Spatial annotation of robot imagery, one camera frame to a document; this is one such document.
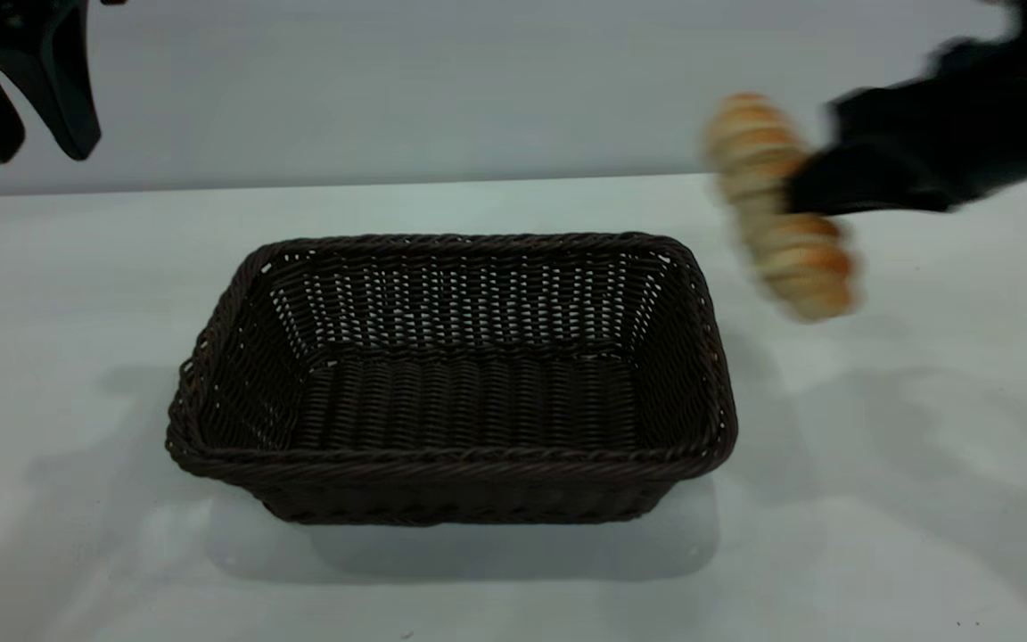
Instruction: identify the black woven wicker basket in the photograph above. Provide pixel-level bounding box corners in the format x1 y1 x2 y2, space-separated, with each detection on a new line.
166 232 739 527

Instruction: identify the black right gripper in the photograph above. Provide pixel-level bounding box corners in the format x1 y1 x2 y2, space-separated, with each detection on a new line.
785 27 1027 217

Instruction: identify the golden ridged bread roll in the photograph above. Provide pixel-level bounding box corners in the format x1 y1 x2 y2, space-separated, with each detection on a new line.
705 92 860 322

